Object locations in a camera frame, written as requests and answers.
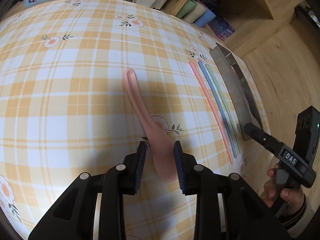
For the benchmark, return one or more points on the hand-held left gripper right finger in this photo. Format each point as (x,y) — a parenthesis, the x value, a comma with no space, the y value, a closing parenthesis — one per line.
(179,167)

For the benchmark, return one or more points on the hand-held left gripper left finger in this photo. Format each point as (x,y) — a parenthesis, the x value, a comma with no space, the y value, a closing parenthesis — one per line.
(140,167)

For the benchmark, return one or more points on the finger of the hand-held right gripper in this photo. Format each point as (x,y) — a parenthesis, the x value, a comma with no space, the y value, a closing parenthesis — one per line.
(260,136)

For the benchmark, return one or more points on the pink spoon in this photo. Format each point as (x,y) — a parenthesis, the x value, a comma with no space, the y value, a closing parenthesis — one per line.
(160,160)

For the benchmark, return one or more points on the metal utensil tray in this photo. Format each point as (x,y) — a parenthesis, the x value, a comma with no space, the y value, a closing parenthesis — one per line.
(232,80)

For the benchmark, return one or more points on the person's right forearm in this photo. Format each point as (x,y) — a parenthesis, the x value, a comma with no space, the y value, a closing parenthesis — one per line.
(300,215)

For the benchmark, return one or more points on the person's right hand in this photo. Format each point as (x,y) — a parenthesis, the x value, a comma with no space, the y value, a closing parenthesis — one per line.
(271,192)

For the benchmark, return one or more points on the green chopstick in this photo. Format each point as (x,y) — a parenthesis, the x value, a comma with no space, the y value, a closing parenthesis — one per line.
(208,68)

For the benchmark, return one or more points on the pink chopstick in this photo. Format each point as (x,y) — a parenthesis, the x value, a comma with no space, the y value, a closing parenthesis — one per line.
(193,66)

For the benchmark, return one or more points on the purple blue box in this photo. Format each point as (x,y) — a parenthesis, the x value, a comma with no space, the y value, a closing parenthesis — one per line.
(222,27)

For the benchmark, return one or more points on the wooden shelf unit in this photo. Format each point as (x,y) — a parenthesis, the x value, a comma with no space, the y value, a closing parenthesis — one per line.
(245,2)

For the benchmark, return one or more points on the green cup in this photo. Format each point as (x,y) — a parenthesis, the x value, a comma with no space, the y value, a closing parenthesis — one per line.
(187,8)

